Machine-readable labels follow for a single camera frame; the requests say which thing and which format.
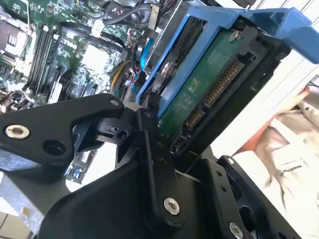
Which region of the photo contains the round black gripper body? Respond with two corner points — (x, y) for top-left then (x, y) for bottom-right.
(37, 159), (232, 239)

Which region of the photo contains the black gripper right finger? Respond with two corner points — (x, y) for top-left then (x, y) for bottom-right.
(185, 154), (304, 239)

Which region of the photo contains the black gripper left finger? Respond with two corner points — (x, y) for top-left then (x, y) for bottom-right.
(0, 93), (187, 227)

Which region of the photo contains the hard disk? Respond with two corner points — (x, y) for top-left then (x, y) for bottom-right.
(136, 6), (319, 161)

